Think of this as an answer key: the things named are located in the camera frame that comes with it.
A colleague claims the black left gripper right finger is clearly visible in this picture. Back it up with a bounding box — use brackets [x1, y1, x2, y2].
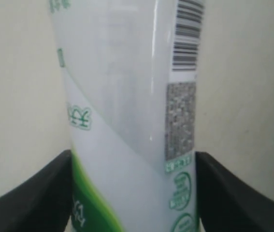
[196, 152, 274, 232]

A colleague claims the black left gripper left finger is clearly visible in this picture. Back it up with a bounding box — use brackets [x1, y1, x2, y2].
[0, 150, 72, 232]

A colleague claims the white green label bottle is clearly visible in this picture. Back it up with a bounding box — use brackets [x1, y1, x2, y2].
[46, 0, 205, 232]

